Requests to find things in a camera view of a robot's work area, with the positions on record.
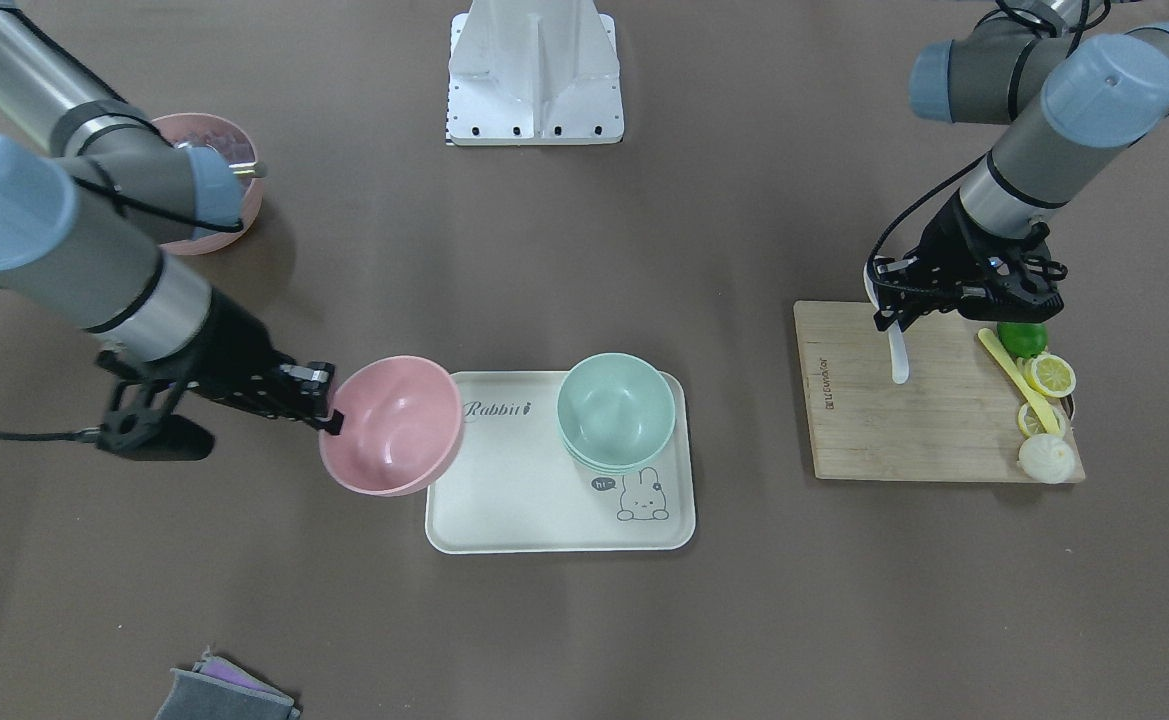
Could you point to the green bowl stack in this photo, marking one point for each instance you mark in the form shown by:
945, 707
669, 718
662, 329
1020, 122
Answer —
615, 413

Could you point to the white ceramic spoon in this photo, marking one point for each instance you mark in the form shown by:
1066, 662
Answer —
900, 367

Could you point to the white serving tray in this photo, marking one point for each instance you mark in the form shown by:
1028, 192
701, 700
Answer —
514, 488

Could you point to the bamboo cutting board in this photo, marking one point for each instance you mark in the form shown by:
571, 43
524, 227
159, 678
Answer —
954, 420

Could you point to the lemon slice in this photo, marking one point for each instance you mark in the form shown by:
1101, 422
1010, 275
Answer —
1030, 424
1050, 375

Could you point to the large pink bowl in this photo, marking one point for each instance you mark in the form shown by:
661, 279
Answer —
233, 143

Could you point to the small pink bowl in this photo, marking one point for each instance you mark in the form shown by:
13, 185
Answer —
402, 427

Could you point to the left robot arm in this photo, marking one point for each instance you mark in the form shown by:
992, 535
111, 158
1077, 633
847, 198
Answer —
1068, 107

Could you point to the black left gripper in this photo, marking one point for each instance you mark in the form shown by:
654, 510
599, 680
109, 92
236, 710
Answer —
947, 238

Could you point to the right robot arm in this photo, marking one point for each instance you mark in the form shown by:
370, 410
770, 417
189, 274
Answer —
84, 224

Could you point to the metal ice scoop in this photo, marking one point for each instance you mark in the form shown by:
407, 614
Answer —
242, 169

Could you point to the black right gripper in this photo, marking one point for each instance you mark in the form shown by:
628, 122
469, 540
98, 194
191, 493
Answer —
231, 348

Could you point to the white camera mast base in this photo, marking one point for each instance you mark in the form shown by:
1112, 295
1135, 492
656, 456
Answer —
533, 73

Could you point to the green lime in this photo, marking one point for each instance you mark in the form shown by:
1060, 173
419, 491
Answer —
1023, 339

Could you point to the grey folded cloth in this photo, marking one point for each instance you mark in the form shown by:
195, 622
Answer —
215, 687

